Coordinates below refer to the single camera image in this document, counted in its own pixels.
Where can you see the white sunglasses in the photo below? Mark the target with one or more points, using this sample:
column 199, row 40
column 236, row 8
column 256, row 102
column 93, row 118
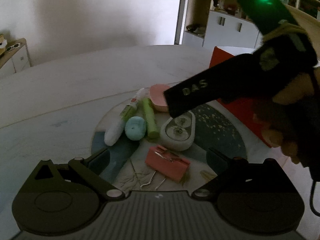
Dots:
column 10, row 48

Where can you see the green cylindrical tube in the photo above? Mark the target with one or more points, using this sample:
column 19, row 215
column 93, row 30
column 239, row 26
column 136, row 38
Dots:
column 152, row 128

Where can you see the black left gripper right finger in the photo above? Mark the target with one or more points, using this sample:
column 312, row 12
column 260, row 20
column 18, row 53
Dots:
column 228, row 170

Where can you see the person's right hand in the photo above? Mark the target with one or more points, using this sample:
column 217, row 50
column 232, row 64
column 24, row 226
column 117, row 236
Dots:
column 293, row 119

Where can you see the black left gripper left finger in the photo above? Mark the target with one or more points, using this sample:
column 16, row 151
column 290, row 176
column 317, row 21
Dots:
column 84, row 173

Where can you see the white tube with green label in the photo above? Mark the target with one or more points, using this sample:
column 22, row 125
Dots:
column 113, row 133

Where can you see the red white storage box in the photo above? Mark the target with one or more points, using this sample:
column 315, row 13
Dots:
column 242, row 108

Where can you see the round dark patterned mat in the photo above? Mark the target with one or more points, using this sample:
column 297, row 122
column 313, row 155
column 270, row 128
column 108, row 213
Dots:
column 128, row 171

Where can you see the teal round sponge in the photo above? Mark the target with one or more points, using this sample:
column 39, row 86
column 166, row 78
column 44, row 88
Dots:
column 135, row 128

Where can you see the pink heart-shaped dish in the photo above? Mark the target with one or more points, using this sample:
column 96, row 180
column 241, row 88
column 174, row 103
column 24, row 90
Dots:
column 157, row 97

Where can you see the grey oval fan case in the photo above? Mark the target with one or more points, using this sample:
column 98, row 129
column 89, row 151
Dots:
column 178, row 133

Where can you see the white wall cabinet unit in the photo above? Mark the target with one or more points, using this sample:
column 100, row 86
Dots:
column 210, row 23

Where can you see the wooden side cabinet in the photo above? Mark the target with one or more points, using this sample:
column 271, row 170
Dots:
column 16, row 60

